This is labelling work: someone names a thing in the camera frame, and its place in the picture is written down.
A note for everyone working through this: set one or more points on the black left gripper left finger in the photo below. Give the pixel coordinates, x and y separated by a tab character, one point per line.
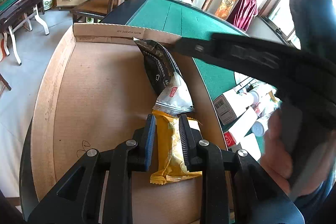
97	188

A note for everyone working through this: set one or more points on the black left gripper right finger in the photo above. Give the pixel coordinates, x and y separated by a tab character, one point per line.
257	198

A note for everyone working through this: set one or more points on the white bottle red label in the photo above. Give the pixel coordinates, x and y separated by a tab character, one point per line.
260	126

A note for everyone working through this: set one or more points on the yellow cheese cracker packet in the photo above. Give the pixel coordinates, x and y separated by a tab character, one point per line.
171	164

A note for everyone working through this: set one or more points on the black and white snack bag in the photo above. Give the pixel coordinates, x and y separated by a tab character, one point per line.
173	96

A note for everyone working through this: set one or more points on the right hand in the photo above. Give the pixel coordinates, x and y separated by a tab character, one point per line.
279	165

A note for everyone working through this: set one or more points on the dark red cloth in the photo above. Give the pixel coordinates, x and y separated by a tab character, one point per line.
242	14

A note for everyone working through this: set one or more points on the shallow cardboard box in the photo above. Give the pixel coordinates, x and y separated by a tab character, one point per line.
96	89

